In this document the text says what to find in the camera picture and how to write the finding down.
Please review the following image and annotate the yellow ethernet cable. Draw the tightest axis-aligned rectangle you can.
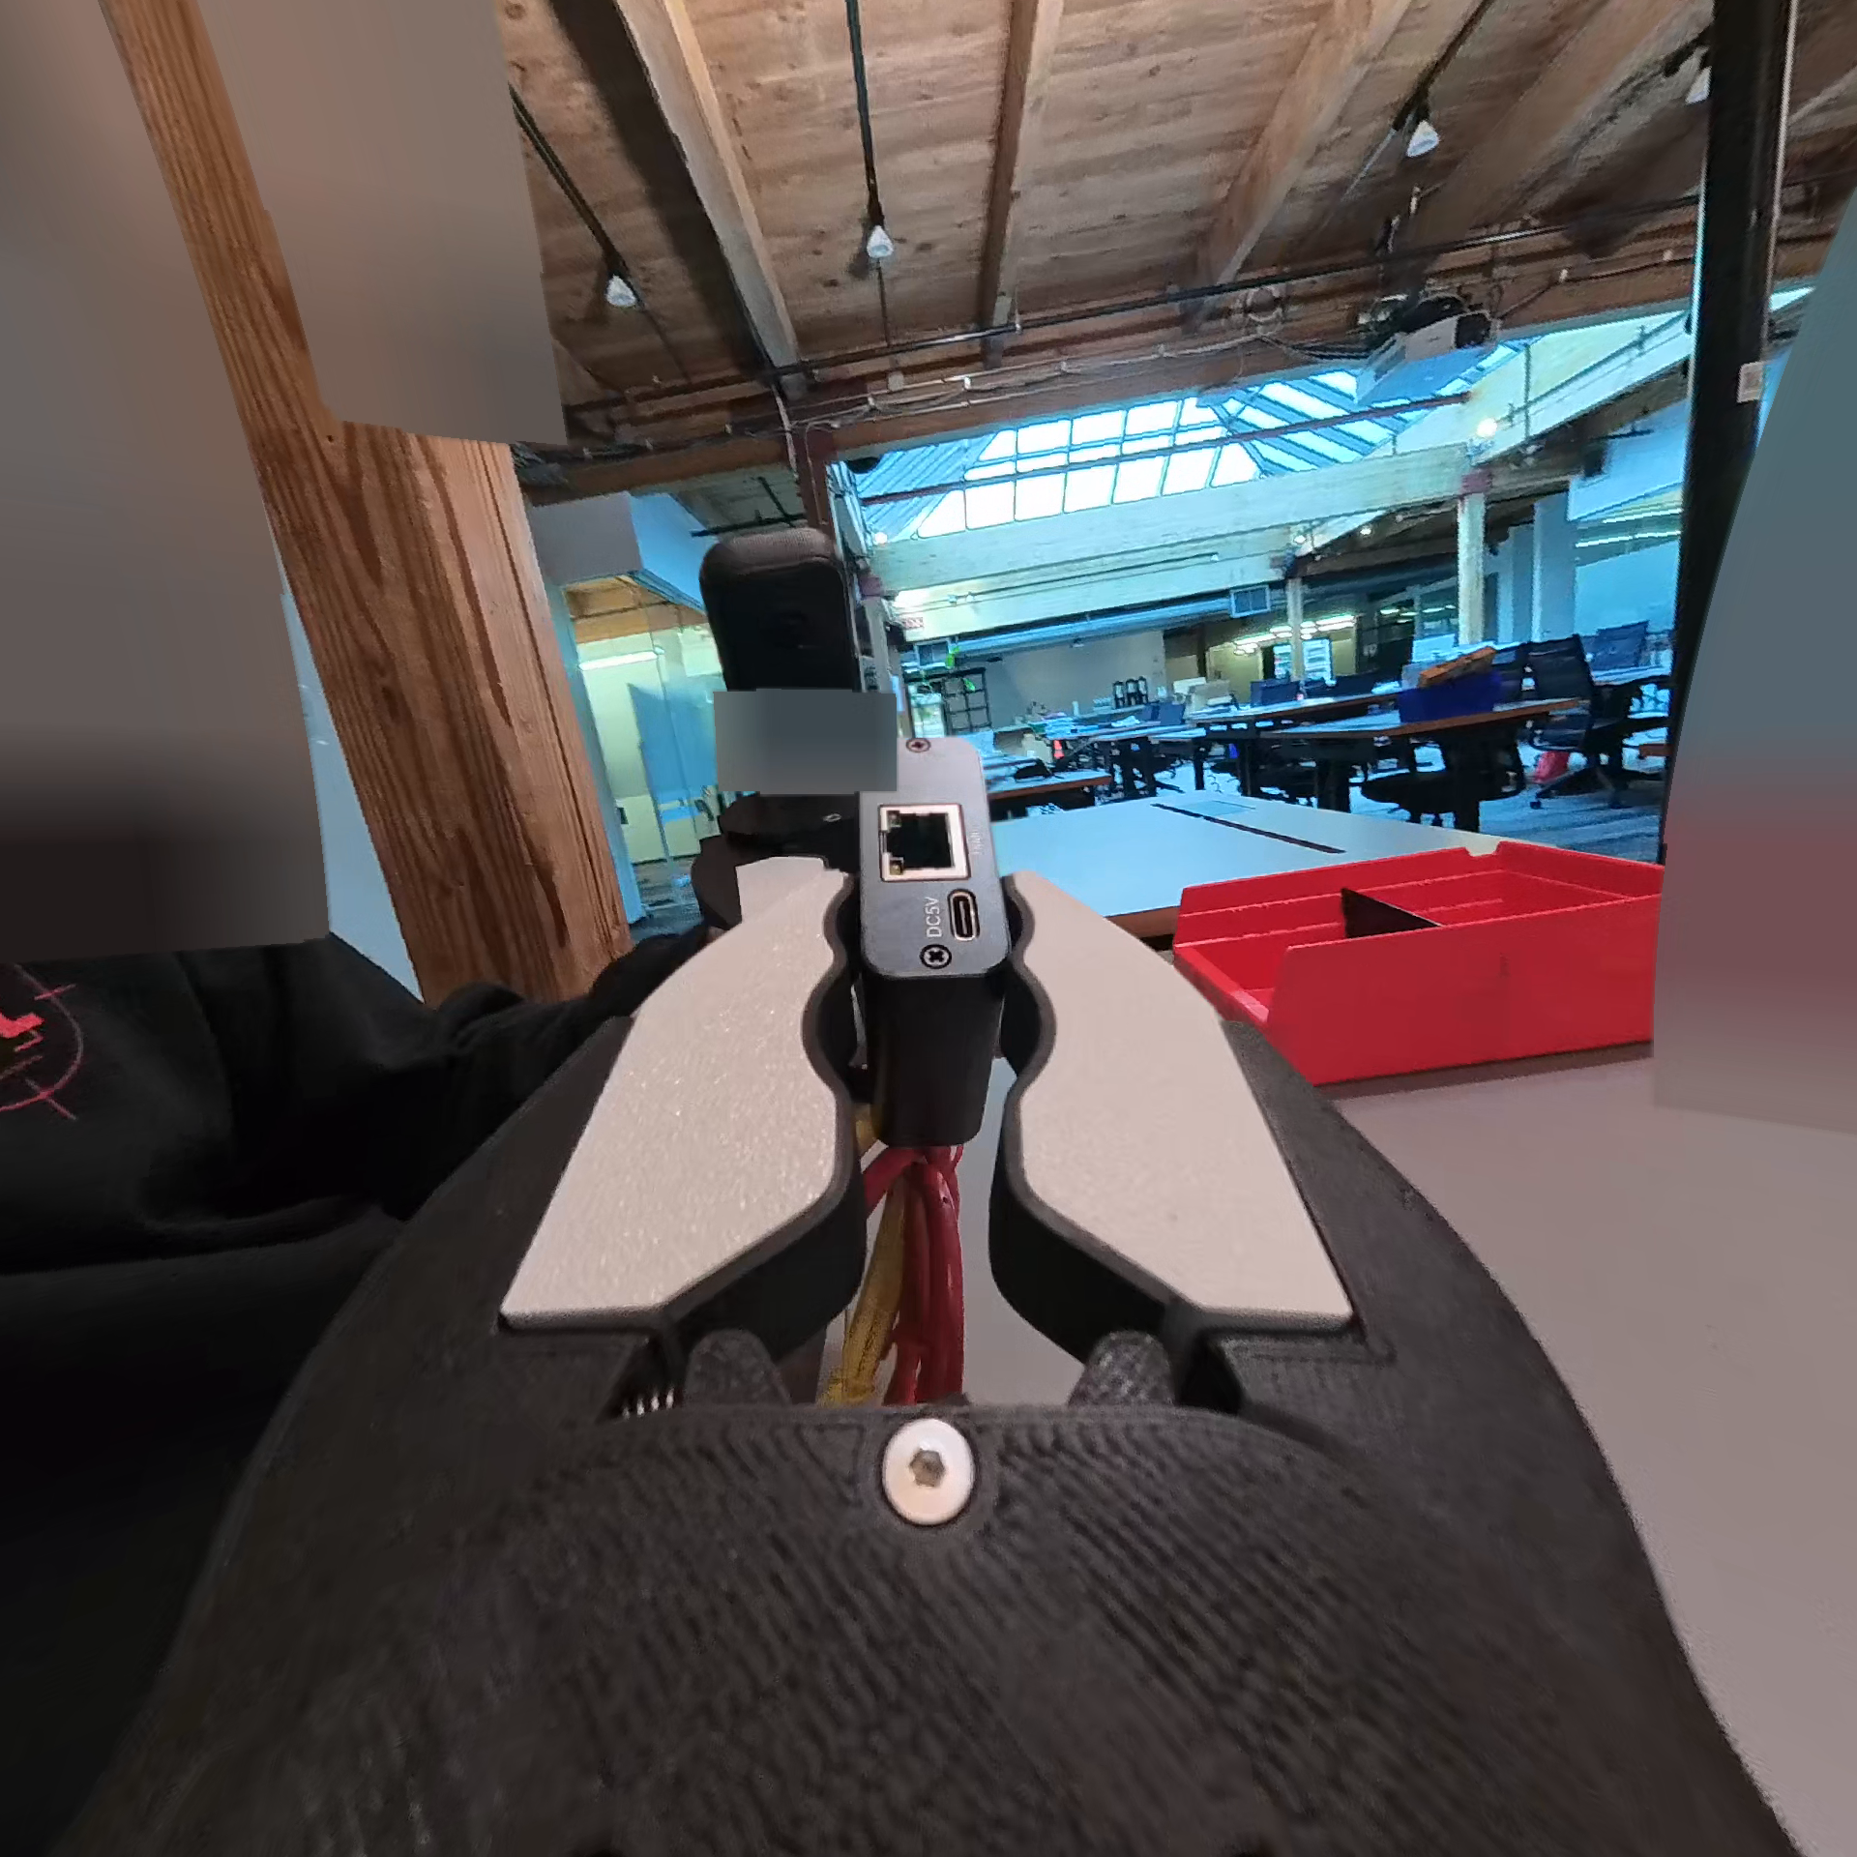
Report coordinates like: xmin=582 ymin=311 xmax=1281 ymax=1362
xmin=821 ymin=1104 xmax=912 ymax=1408

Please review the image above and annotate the person's left forearm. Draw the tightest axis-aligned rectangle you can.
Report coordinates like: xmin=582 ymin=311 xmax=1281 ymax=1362
xmin=427 ymin=920 xmax=713 ymax=1220

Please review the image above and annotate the white desk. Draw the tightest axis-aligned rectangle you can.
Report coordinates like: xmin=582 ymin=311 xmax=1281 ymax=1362
xmin=986 ymin=787 xmax=1515 ymax=939

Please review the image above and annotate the red ethernet cable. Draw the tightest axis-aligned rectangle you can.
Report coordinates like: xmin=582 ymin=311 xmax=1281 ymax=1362
xmin=862 ymin=1142 xmax=968 ymax=1408

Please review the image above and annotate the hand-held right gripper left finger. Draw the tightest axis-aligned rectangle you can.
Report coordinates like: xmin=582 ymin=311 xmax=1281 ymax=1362
xmin=497 ymin=872 xmax=868 ymax=1355

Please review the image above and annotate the black pole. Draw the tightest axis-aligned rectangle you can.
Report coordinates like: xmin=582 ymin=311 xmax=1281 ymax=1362
xmin=1669 ymin=0 xmax=1804 ymax=861

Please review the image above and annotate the wooden post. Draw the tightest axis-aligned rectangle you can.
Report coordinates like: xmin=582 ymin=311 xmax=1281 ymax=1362
xmin=101 ymin=0 xmax=634 ymax=1007

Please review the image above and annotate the person's black sweatshirt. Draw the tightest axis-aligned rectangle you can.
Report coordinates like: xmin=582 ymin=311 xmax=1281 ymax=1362
xmin=0 ymin=928 xmax=452 ymax=1857

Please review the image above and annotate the black mesh office chair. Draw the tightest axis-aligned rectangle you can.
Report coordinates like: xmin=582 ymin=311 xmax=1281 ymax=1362
xmin=1527 ymin=635 xmax=1674 ymax=810

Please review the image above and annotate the wood-top office desk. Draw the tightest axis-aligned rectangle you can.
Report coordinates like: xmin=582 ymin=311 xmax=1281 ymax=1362
xmin=1263 ymin=696 xmax=1594 ymax=831

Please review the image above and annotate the red plastic bin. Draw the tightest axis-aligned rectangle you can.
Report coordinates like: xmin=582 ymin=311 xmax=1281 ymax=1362
xmin=1172 ymin=843 xmax=1664 ymax=1089

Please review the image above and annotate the black port adapter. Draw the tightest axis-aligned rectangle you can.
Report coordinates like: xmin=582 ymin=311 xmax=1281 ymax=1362
xmin=855 ymin=735 xmax=1014 ymax=1152

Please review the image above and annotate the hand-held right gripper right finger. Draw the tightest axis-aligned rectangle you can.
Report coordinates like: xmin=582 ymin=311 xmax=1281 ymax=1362
xmin=993 ymin=872 xmax=1358 ymax=1355

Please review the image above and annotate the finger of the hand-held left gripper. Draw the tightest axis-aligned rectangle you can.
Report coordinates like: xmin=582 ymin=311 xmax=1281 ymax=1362
xmin=740 ymin=856 xmax=853 ymax=931

